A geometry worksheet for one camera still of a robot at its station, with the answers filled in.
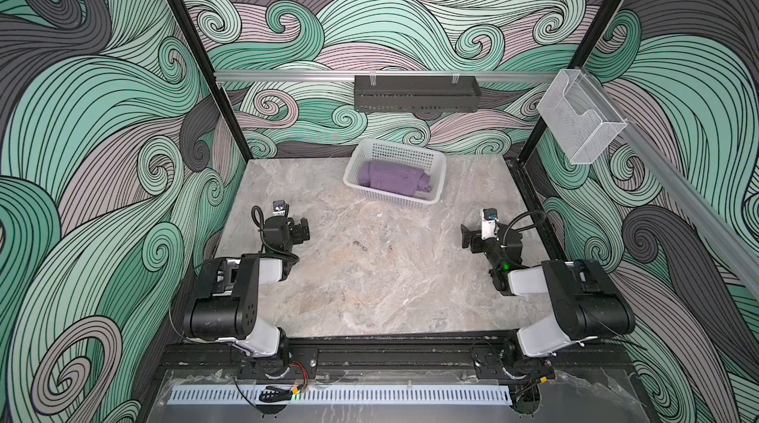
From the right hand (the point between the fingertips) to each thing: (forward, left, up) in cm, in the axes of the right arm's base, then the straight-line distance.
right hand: (476, 223), depth 93 cm
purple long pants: (+19, +26, +2) cm, 32 cm away
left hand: (+2, +61, +2) cm, 61 cm away
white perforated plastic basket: (+35, +32, 0) cm, 47 cm away
